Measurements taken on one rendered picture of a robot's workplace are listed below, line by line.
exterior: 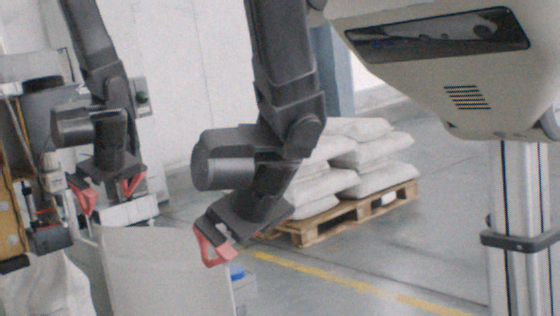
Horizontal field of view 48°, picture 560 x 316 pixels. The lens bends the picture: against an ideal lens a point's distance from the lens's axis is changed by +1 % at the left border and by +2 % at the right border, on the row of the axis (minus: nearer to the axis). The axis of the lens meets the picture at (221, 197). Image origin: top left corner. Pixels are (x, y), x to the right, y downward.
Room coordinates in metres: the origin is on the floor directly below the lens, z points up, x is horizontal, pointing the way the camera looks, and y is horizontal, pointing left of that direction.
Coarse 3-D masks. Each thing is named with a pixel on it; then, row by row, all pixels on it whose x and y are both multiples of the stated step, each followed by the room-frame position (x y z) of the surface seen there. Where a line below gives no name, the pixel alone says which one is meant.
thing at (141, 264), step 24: (96, 240) 1.28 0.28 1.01; (120, 240) 1.23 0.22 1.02; (144, 240) 1.20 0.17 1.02; (168, 240) 1.16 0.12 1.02; (192, 240) 1.10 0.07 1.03; (120, 264) 1.03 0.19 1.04; (144, 264) 0.99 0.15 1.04; (168, 264) 0.96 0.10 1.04; (192, 264) 0.94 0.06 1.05; (120, 288) 1.04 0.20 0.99; (144, 288) 0.99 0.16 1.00; (168, 288) 0.97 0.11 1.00; (192, 288) 0.94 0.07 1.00; (216, 288) 0.91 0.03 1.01; (120, 312) 1.07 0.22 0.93; (144, 312) 1.00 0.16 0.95; (168, 312) 0.97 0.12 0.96; (192, 312) 0.95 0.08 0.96; (216, 312) 0.92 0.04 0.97
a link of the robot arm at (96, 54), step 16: (64, 0) 1.02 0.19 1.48; (80, 0) 1.03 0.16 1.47; (96, 0) 1.05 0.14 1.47; (64, 16) 1.04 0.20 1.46; (80, 16) 1.03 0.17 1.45; (96, 16) 1.04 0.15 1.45; (80, 32) 1.03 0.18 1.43; (96, 32) 1.04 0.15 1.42; (80, 48) 1.04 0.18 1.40; (96, 48) 1.04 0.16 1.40; (112, 48) 1.05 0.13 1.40; (80, 64) 1.08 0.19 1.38; (96, 64) 1.04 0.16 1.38; (112, 64) 1.05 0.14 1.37; (96, 80) 1.04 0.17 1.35; (128, 80) 1.07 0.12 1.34
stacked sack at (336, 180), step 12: (336, 168) 4.20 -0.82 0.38; (312, 180) 3.98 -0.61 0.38; (324, 180) 3.95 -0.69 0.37; (336, 180) 3.97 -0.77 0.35; (348, 180) 4.02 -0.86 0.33; (360, 180) 4.09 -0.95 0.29; (288, 192) 3.82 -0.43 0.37; (300, 192) 3.79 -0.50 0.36; (312, 192) 3.83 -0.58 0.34; (324, 192) 3.89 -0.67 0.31; (336, 192) 3.97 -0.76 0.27; (300, 204) 3.76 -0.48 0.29
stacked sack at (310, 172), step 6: (318, 162) 4.03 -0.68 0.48; (324, 162) 4.05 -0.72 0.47; (306, 168) 3.98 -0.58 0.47; (312, 168) 3.99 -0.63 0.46; (318, 168) 4.01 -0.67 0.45; (324, 168) 4.02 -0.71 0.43; (330, 168) 4.04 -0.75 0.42; (300, 174) 3.94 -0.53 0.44; (306, 174) 3.95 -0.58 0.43; (312, 174) 3.96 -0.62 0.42; (318, 174) 4.00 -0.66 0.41; (294, 180) 3.89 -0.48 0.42; (300, 180) 3.93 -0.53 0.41; (306, 180) 3.96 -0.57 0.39
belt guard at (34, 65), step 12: (0, 60) 1.19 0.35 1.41; (12, 60) 1.22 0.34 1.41; (24, 60) 1.26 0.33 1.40; (36, 60) 1.30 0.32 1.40; (48, 60) 1.34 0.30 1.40; (0, 72) 1.18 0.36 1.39; (12, 72) 1.21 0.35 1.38; (24, 72) 1.25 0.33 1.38; (36, 72) 1.29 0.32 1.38; (48, 72) 1.33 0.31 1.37; (60, 72) 1.38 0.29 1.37; (0, 84) 1.17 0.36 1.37
